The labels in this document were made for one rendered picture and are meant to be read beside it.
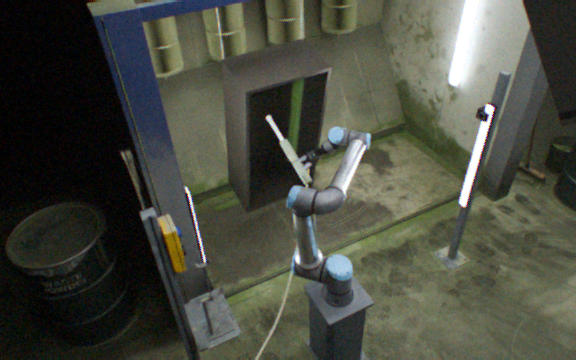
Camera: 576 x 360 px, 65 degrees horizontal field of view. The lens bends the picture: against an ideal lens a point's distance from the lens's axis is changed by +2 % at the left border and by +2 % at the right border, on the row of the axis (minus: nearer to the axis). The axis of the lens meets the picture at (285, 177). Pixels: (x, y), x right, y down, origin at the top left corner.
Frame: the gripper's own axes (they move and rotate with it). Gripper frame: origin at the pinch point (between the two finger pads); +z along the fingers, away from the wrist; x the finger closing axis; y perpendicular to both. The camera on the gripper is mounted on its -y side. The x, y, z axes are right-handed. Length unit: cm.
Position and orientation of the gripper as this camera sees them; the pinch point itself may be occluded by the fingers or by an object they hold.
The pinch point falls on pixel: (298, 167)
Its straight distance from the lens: 275.1
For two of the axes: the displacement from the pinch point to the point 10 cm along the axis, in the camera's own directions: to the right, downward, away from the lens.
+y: 2.8, -0.3, 9.6
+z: -8.0, 5.5, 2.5
